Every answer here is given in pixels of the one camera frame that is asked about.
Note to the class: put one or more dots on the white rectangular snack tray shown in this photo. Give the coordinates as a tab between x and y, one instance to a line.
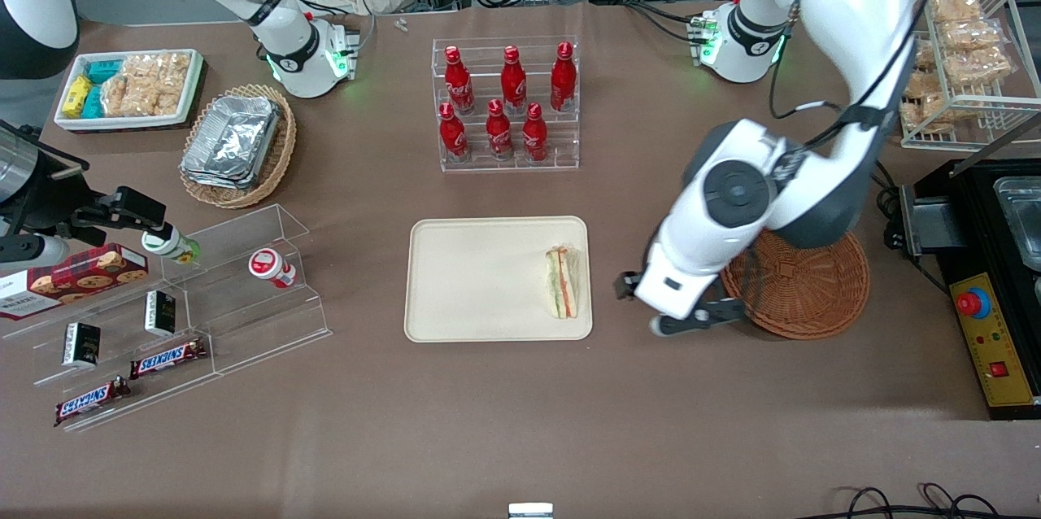
73	122

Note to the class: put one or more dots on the small white bottle red lid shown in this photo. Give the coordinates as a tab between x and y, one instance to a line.
270	267

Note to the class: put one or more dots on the yellow snack packet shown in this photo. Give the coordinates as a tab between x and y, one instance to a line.
76	96

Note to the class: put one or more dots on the clear acrylic bottle rack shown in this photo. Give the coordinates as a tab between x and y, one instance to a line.
561	153

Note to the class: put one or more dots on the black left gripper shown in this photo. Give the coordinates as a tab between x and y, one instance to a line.
627	285

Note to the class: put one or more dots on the white metal bracket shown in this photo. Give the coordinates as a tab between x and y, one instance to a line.
530	511

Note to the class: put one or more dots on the round brown wicker basket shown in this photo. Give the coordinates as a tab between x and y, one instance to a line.
805	291

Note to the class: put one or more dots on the white bottle green cap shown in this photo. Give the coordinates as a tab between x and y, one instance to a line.
167	244

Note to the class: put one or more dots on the aluminium foil container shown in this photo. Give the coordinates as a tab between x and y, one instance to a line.
232	137
210	180

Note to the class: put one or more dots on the oval tan wicker basket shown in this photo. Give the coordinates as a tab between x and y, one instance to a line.
280	149

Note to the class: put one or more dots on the small black box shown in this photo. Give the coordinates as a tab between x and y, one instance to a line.
81	344
160	313

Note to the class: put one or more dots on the teal snack packet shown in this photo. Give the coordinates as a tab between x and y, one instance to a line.
93	102
104	70

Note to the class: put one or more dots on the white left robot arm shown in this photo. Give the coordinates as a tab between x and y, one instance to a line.
846	15

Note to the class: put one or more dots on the yellow emergency stop control box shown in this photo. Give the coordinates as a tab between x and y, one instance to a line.
1004	356

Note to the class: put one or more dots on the clear acrylic stepped shelf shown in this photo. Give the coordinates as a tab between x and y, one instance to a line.
244	316

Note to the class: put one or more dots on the red cola bottle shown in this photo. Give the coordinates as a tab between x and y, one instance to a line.
563	80
452	135
534	135
498	133
459	84
513	84

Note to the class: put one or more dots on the triangle sandwich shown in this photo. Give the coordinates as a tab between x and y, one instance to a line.
561	283

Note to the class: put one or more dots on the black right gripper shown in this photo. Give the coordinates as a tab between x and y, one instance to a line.
50	199

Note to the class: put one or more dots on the beige plastic tray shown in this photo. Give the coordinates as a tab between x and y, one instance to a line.
488	279

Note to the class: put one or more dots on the red tartan cookie box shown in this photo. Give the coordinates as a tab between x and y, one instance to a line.
73	279

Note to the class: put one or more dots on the Snickers chocolate bar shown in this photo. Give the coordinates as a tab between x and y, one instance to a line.
89	401
167	359

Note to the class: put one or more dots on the clear bag fried snacks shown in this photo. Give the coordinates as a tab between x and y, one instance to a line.
968	37
925	55
927	114
976	67
925	85
956	8

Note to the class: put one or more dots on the metal pan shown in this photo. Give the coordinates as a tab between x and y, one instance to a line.
1023	218

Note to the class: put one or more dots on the clear bag rice crackers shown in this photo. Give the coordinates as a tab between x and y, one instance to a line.
138	98
158	69

